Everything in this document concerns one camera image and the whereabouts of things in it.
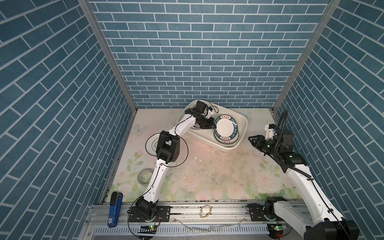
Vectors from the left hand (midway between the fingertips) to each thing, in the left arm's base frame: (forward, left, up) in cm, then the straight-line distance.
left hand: (216, 126), depth 98 cm
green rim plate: (+1, -8, -3) cm, 9 cm away
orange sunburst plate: (-8, -9, -7) cm, 14 cm away
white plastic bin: (-3, +6, -7) cm, 10 cm away
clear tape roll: (-29, +44, -10) cm, 53 cm away
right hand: (-17, -15, +12) cm, 26 cm away
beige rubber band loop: (-49, +8, -11) cm, 50 cm away
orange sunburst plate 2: (-5, +13, +6) cm, 15 cm away
